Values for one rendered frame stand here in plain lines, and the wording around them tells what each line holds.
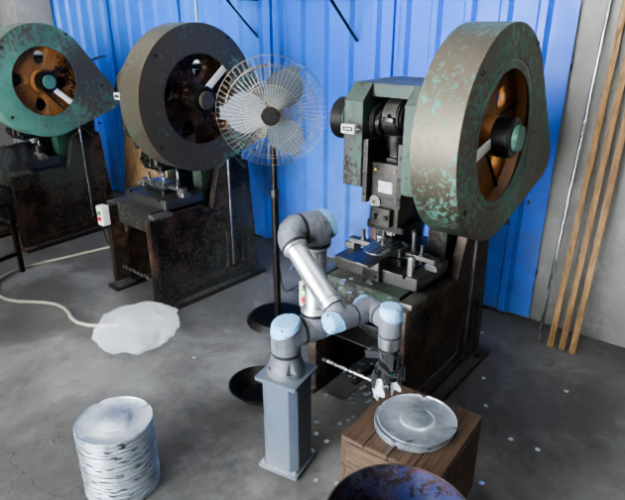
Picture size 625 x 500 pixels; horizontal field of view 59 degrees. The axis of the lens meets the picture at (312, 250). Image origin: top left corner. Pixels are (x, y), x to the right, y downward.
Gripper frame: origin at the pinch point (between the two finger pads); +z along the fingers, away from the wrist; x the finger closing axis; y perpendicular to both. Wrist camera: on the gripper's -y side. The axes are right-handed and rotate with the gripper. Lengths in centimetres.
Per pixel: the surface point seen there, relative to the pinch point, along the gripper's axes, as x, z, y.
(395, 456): -1.0, 19.2, 10.2
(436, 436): 15.9, 16.5, 11.0
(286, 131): 31, -67, -140
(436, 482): -3.9, 8.6, 34.0
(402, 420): 10.1, 15.8, -1.0
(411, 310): 36.1, -8.5, -32.3
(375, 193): 41, -49, -68
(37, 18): -56, -128, -559
